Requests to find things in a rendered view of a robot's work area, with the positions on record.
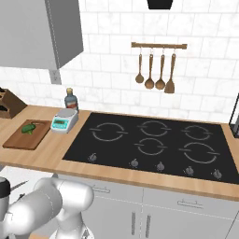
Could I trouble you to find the green broccoli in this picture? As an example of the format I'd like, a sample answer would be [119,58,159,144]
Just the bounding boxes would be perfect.
[21,122,38,136]

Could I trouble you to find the brown wooden cutting board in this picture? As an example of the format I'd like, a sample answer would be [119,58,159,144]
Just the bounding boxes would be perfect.
[2,119,52,151]

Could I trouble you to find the black hob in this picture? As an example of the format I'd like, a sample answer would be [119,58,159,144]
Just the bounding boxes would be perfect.
[62,111,239,186]

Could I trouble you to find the wooden ladle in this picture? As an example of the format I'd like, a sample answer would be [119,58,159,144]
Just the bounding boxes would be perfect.
[154,53,167,91]
[144,52,156,91]

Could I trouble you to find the small wooden spoon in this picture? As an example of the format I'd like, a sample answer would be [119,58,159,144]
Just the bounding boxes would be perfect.
[134,52,146,85]

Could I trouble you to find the glass bottle with brown liquid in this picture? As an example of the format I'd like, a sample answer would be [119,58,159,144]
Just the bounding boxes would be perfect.
[63,87,79,114]

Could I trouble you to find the white and teal kitchen scale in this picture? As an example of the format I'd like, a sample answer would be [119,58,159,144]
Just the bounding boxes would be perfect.
[49,107,79,135]

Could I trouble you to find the wooden spatula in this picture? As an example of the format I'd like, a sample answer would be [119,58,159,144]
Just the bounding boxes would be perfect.
[163,52,177,94]

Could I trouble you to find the grey drawer front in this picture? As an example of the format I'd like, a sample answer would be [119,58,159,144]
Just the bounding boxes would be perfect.
[142,186,239,220]
[57,174,145,201]

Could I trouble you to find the grey cupboard door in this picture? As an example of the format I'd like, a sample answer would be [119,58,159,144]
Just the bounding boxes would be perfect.
[81,195,144,239]
[141,204,239,239]

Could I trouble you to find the brown wooden knife block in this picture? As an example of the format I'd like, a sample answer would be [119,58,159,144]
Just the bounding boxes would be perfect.
[0,88,29,120]

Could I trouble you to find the grey knife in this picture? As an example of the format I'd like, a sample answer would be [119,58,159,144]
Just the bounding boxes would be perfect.
[9,179,30,191]

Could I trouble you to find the black extractor hood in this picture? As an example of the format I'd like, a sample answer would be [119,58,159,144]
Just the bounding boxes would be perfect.
[147,0,175,10]

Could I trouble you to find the grey drawer handle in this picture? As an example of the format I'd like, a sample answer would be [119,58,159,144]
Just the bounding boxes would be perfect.
[91,185,111,194]
[176,199,205,209]

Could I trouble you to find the grey wall socket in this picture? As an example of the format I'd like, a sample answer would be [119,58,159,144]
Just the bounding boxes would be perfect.
[49,69,63,86]

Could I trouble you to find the wooden utensil rail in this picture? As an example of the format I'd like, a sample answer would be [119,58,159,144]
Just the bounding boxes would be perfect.
[131,41,189,50]

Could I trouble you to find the grey cupboard door handle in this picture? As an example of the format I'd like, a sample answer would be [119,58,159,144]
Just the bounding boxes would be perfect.
[131,211,137,236]
[145,213,152,239]

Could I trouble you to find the black wire stand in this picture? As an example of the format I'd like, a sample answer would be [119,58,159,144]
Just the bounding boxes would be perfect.
[228,92,239,140]

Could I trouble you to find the grey wall cupboard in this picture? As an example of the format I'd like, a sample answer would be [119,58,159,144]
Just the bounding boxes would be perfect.
[0,0,85,70]

